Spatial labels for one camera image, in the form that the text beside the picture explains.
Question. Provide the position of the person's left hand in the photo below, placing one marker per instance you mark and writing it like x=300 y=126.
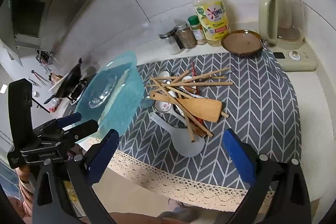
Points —
x=23 y=176

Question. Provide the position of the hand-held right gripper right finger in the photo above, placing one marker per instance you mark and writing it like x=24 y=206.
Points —
x=239 y=158

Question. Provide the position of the glass jar white powder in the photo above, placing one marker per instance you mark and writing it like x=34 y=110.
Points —
x=168 y=34

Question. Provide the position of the red chopstick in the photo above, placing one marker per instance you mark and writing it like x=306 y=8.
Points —
x=193 y=69

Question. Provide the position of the beige electric kettle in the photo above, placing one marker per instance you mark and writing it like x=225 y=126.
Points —
x=267 y=11

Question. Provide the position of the green lid spice jar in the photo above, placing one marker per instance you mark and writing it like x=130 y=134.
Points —
x=198 y=32

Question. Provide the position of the grey chevron lace-edged mat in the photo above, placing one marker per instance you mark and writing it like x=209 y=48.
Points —
x=249 y=108

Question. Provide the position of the translucent blue plastic basin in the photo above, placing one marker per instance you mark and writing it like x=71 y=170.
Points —
x=120 y=98

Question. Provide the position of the silver lid spice jar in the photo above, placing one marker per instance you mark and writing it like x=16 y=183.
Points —
x=186 y=37

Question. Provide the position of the pile of chopsticks and spoons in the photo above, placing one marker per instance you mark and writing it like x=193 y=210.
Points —
x=210 y=84

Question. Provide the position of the white spoon red print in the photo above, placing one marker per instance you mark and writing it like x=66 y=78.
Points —
x=163 y=106

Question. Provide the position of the black gas stove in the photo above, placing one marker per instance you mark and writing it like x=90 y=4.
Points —
x=76 y=91

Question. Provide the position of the beige kettle base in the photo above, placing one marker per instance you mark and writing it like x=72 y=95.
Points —
x=302 y=61

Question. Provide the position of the yellow dish soap bottle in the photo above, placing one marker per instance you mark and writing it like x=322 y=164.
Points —
x=212 y=22

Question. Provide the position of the black wok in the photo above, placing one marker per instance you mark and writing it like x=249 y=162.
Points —
x=69 y=82

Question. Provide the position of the white perforated tray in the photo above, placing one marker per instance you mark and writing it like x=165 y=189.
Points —
x=59 y=82

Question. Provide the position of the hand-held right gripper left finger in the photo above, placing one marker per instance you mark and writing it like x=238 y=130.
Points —
x=102 y=153

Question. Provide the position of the range hood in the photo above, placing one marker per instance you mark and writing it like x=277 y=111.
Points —
x=39 y=11

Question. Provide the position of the long metal spoon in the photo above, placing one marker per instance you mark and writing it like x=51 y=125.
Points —
x=179 y=109

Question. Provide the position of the white spoon orange print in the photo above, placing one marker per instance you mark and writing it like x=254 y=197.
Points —
x=164 y=75

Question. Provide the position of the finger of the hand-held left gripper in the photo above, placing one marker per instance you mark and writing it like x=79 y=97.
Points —
x=69 y=118
x=84 y=127

